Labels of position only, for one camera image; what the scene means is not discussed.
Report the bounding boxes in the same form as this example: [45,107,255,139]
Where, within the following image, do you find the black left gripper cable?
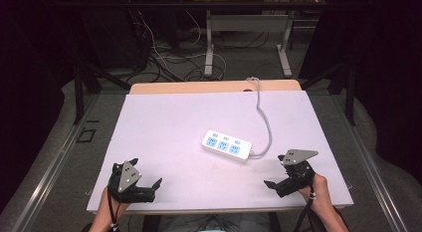
[106,186,121,232]

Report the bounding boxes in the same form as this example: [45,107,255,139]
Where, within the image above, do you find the black metal stand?
[72,57,132,125]
[299,57,358,127]

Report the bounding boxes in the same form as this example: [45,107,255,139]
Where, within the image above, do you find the person's left hand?
[96,186,131,228]

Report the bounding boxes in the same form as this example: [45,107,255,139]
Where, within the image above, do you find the tangle of floor cables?
[120,0,277,83]

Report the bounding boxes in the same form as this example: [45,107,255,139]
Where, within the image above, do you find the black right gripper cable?
[293,184,317,232]

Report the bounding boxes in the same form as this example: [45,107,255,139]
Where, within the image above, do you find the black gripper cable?
[106,186,121,232]
[293,184,317,232]

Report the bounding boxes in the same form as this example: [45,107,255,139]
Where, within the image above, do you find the white power strip blue sockets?
[201,129,254,163]

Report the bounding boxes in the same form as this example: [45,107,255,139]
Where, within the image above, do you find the wooden table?
[128,79,346,216]

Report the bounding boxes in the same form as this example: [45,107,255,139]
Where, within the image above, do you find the white-legged desk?
[184,0,330,79]

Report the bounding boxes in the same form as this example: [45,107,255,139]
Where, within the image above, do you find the grey power strip cable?
[246,76,274,159]

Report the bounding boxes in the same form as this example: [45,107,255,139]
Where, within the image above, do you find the black floor socket frame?
[76,127,98,144]

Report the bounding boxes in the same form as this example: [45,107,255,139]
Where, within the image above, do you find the metal floor rail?
[329,92,414,232]
[9,94,103,232]

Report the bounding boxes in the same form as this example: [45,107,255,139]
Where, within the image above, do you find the white board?
[86,90,354,214]

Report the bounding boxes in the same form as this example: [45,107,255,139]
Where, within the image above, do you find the person's right hand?
[298,172,333,217]

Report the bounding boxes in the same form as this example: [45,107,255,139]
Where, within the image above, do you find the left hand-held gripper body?
[107,160,157,204]

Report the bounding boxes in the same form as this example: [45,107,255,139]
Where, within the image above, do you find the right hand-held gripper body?
[275,148,319,199]

